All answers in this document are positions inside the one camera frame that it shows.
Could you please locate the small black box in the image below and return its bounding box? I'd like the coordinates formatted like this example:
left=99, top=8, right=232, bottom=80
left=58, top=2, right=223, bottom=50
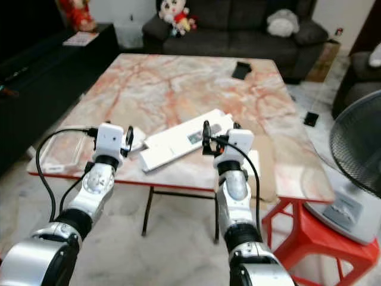
left=303, top=111, right=320, bottom=128

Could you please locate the white and red booklet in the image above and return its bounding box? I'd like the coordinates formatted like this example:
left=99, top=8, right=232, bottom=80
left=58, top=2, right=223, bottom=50
left=62, top=31, right=99, bottom=47

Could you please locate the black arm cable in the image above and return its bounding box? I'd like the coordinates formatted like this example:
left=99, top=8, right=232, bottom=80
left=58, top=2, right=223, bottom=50
left=211, top=135, right=263, bottom=233
left=35, top=128, right=99, bottom=222

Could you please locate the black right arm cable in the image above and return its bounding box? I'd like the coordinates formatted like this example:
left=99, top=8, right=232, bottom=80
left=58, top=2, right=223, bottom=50
left=211, top=135, right=263, bottom=233

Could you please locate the black TV cabinet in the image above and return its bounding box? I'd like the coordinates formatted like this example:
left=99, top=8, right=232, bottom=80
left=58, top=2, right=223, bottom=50
left=0, top=23, right=120, bottom=175

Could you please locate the dark grey sofa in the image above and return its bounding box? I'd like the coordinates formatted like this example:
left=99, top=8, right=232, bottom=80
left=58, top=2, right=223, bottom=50
left=141, top=0, right=330, bottom=84

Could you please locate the dark grey armchair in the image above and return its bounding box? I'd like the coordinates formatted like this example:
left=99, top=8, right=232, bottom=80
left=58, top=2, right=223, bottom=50
left=332, top=50, right=381, bottom=121

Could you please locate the grey round cushion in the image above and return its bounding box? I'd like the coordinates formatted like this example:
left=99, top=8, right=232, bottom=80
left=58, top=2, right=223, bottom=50
left=266, top=8, right=301, bottom=38

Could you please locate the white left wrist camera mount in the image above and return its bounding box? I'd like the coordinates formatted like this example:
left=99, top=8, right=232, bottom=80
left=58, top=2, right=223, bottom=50
left=95, top=122, right=126, bottom=159

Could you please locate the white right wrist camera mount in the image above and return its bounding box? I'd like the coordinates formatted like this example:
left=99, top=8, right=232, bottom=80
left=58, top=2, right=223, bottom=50
left=219, top=128, right=254, bottom=163

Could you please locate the plush doll with red clothes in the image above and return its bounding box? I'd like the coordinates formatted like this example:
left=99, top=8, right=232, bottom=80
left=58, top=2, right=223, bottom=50
left=158, top=0, right=198, bottom=37

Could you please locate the brown wooden side table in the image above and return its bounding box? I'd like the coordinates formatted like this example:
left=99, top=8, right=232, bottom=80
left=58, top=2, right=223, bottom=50
left=304, top=39, right=342, bottom=83

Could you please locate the black metal table frame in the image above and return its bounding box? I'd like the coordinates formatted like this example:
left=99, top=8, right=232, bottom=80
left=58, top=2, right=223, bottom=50
left=141, top=185, right=221, bottom=244

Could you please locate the red and gold plush figure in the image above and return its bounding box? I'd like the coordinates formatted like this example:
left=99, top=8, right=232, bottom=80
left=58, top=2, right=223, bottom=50
left=58, top=0, right=98, bottom=32

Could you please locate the clear plastic tray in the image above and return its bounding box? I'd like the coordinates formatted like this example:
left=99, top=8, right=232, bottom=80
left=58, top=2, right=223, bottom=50
left=35, top=127, right=99, bottom=174

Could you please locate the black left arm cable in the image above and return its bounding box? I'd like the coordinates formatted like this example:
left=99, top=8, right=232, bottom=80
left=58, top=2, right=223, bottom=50
left=35, top=128, right=99, bottom=222

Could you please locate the small black pouch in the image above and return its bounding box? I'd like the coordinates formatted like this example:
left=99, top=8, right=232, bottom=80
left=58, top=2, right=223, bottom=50
left=232, top=60, right=254, bottom=80

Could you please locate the red plastic stool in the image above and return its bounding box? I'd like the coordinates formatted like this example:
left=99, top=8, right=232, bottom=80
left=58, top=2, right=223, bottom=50
left=261, top=195, right=381, bottom=286

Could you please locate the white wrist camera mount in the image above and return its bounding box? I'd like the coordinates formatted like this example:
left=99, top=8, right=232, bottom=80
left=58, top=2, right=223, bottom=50
left=95, top=122, right=126, bottom=159
left=219, top=128, right=254, bottom=163

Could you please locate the black flat screen TV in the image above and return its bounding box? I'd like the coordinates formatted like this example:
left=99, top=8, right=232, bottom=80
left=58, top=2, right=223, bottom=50
left=0, top=0, right=63, bottom=63

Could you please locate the white flat cardboard box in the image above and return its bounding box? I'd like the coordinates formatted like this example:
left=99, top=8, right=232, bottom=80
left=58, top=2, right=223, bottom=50
left=139, top=108, right=236, bottom=174

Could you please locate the grey and white electric fan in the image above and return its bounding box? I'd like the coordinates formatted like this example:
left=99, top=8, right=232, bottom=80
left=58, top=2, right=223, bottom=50
left=302, top=89, right=381, bottom=246

